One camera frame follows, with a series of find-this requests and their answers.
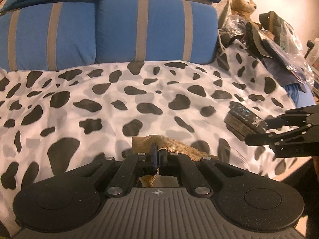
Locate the gold drawstring pouch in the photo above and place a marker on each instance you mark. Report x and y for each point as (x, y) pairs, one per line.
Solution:
(142, 144)

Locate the black card box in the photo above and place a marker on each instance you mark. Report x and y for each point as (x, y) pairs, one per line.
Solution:
(241, 121)

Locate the blue striped cushion left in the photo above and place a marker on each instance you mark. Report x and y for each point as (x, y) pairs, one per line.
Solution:
(53, 36)

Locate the blue striped cushion right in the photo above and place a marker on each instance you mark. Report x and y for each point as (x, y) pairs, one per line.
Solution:
(155, 30)

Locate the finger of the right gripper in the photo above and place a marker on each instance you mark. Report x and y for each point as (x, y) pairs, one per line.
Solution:
(300, 142)
(303, 116)

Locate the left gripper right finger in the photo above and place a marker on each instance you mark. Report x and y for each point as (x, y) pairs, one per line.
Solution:
(187, 173)

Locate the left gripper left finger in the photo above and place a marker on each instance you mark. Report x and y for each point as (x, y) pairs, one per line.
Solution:
(131, 169)

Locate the brown teddy bear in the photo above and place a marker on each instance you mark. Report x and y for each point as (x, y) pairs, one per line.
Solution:
(244, 8)

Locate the dark clutter pile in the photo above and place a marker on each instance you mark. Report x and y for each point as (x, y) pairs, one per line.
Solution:
(275, 44)

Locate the cow print blanket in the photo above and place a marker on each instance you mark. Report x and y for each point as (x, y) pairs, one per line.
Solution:
(52, 122)

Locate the blue striped cushion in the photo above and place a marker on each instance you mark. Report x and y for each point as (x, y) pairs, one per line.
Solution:
(155, 30)
(53, 36)

